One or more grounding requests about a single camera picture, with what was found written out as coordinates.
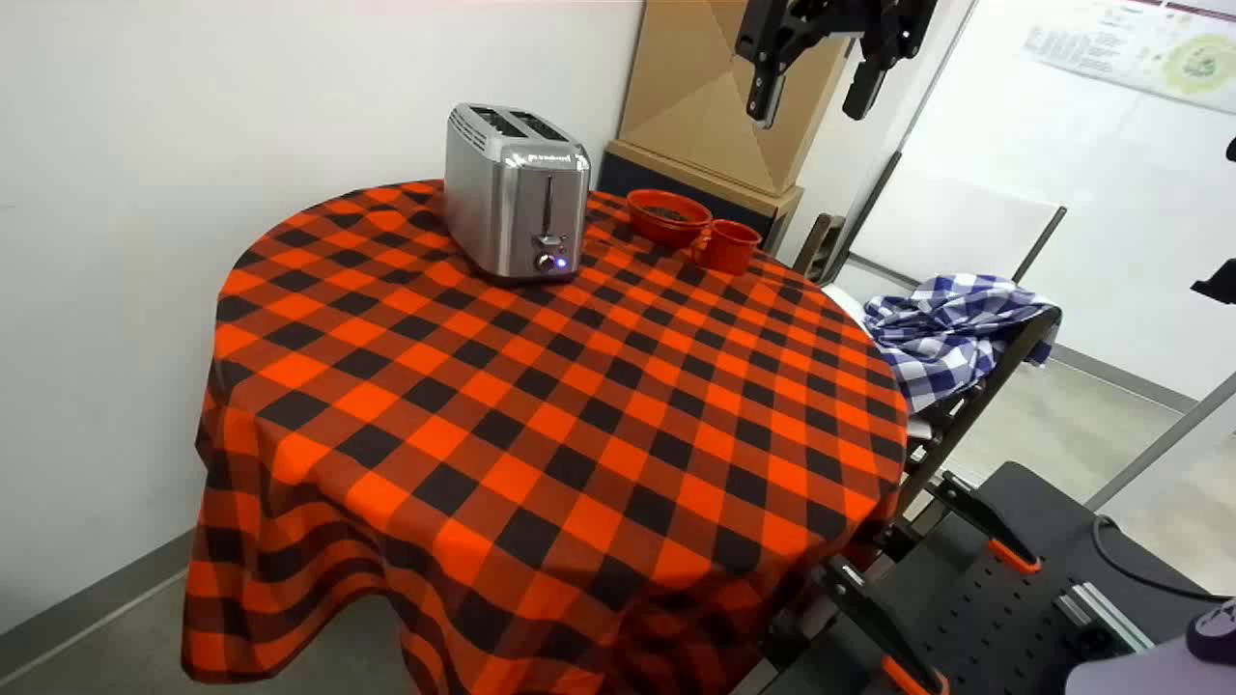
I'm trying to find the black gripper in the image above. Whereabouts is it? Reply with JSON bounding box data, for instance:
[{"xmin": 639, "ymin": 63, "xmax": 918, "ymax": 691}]
[{"xmin": 735, "ymin": 0, "xmax": 941, "ymax": 129}]

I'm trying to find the tall cardboard box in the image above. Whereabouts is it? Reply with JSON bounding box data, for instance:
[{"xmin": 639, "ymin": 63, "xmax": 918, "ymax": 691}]
[{"xmin": 612, "ymin": 0, "xmax": 855, "ymax": 216}]

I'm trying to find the red cup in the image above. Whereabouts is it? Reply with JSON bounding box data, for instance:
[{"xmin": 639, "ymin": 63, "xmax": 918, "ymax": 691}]
[{"xmin": 699, "ymin": 216, "xmax": 765, "ymax": 278}]

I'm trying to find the red bowl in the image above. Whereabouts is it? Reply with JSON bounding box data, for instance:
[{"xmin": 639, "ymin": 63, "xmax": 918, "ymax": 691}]
[{"xmin": 621, "ymin": 186, "xmax": 713, "ymax": 254}]

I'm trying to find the blue white checkered cloth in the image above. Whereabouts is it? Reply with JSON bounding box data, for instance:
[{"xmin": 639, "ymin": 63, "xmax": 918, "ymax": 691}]
[{"xmin": 861, "ymin": 267, "xmax": 1056, "ymax": 419}]

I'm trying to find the black orange bar clamp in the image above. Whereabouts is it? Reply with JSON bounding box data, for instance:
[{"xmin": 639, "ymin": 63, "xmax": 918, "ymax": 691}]
[
  {"xmin": 927, "ymin": 470, "xmax": 1047, "ymax": 585},
  {"xmin": 818, "ymin": 552, "xmax": 957, "ymax": 695}
]

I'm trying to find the orange black checkered tablecloth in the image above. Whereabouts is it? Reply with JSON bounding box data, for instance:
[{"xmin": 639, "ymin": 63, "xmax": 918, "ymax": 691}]
[{"xmin": 176, "ymin": 179, "xmax": 917, "ymax": 695}]

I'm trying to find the black workbench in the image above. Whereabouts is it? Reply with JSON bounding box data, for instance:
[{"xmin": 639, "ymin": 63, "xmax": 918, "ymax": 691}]
[{"xmin": 758, "ymin": 461, "xmax": 1228, "ymax": 695}]

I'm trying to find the purple round knob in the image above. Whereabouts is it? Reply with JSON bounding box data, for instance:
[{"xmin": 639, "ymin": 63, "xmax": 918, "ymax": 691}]
[{"xmin": 1183, "ymin": 600, "xmax": 1236, "ymax": 668}]

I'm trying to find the wall poster with diagram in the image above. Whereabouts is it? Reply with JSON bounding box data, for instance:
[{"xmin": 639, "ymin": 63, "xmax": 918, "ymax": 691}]
[{"xmin": 1018, "ymin": 0, "xmax": 1236, "ymax": 120}]

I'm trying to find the thin black cable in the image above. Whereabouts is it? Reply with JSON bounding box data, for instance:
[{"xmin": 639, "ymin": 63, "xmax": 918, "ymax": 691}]
[{"xmin": 1091, "ymin": 512, "xmax": 1219, "ymax": 606}]

